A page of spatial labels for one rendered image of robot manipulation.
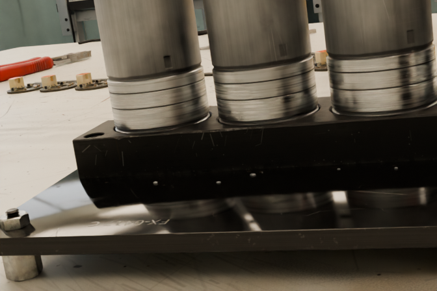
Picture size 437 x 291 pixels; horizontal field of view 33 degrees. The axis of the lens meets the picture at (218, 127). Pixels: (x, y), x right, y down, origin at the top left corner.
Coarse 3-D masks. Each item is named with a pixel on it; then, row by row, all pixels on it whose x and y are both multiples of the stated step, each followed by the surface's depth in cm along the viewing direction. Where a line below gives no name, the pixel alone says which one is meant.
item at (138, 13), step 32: (96, 0) 18; (128, 0) 17; (160, 0) 17; (192, 0) 18; (128, 32) 17; (160, 32) 17; (192, 32) 18; (128, 64) 18; (160, 64) 18; (192, 64) 18; (128, 96) 18; (160, 96) 18; (192, 96) 18; (128, 128) 18; (160, 128) 18
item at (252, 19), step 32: (224, 0) 17; (256, 0) 16; (288, 0) 17; (224, 32) 17; (256, 32) 17; (288, 32) 17; (224, 64) 17; (256, 64) 17; (288, 64) 17; (224, 96) 17; (256, 96) 17; (288, 96) 17
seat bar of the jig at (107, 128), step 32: (96, 128) 19; (192, 128) 18; (224, 128) 17; (256, 128) 17; (288, 128) 17; (320, 128) 16; (352, 128) 16; (384, 128) 16; (416, 128) 16; (96, 160) 18; (128, 160) 18; (160, 160) 18; (192, 160) 17; (224, 160) 17; (256, 160) 17; (288, 160) 17; (320, 160) 17; (352, 160) 16; (384, 160) 16; (416, 160) 16
